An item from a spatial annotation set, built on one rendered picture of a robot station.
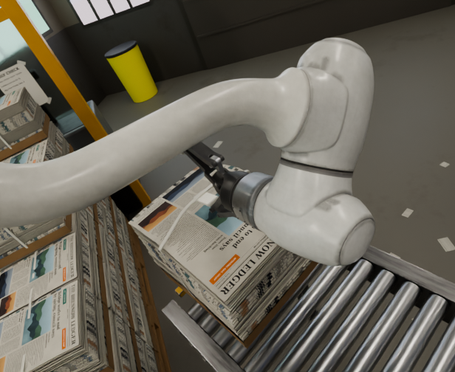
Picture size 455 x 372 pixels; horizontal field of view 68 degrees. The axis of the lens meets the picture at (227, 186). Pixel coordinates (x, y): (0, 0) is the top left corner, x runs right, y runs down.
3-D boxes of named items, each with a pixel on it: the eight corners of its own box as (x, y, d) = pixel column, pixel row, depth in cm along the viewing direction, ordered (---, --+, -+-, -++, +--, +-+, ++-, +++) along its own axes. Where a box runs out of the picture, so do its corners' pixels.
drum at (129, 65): (164, 85, 498) (141, 37, 454) (154, 100, 466) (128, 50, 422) (137, 91, 514) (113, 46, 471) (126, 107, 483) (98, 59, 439)
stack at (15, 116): (94, 281, 243) (-56, 136, 164) (93, 254, 267) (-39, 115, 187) (142, 255, 247) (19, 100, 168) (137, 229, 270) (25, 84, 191)
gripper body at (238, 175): (225, 190, 54) (193, 177, 61) (242, 227, 59) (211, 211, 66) (256, 164, 57) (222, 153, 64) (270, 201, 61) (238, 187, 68)
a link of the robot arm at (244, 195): (263, 243, 54) (238, 231, 59) (298, 208, 58) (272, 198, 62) (244, 202, 49) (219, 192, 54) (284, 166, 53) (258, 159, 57)
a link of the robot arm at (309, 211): (289, 234, 58) (305, 159, 56) (374, 274, 46) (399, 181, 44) (242, 240, 51) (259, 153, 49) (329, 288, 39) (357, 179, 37)
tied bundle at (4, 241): (-8, 274, 147) (-52, 242, 133) (4, 232, 170) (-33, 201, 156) (72, 232, 150) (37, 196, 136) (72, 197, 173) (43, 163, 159)
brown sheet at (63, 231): (-9, 273, 147) (-16, 267, 144) (3, 232, 169) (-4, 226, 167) (72, 231, 150) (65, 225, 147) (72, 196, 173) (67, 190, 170)
